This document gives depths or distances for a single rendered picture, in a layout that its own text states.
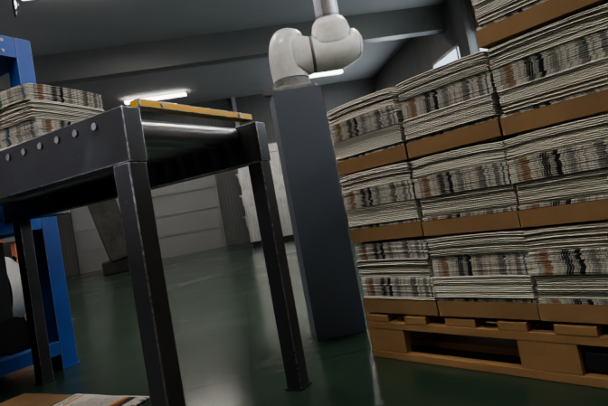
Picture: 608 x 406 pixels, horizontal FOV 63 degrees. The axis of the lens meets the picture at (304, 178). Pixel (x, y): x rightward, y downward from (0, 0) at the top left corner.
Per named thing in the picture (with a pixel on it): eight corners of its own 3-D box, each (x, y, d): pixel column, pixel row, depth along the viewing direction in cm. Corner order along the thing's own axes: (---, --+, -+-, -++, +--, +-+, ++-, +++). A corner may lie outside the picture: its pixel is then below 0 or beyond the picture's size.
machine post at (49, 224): (80, 363, 229) (31, 40, 238) (62, 370, 221) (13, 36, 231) (68, 363, 233) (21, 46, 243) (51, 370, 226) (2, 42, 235)
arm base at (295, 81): (262, 103, 216) (261, 91, 216) (311, 96, 219) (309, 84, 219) (264, 93, 198) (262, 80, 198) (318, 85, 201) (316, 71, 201)
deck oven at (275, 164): (242, 246, 985) (228, 160, 996) (296, 236, 996) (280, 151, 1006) (240, 250, 851) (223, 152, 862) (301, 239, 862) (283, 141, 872)
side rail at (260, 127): (271, 160, 152) (265, 122, 152) (261, 160, 147) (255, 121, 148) (17, 222, 215) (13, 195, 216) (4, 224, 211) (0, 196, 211)
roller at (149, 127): (242, 142, 151) (240, 127, 152) (118, 136, 110) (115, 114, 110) (230, 146, 154) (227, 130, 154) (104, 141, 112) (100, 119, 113)
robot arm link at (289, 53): (274, 89, 217) (265, 41, 219) (315, 81, 217) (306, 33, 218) (271, 80, 201) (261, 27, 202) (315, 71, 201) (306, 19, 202)
